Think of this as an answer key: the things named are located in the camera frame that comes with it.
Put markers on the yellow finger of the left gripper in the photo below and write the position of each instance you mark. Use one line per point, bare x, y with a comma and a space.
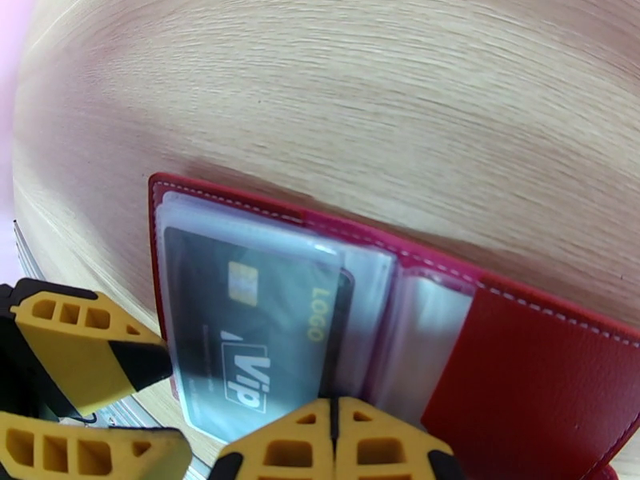
75, 353
160, 463

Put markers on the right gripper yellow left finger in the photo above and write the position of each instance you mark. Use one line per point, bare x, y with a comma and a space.
320, 458

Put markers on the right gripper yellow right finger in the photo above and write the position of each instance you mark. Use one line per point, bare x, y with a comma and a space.
350, 458

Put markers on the black VIP credit card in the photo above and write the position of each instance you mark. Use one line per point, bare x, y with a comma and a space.
280, 343

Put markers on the red leather card holder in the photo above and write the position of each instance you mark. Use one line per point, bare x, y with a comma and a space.
525, 383

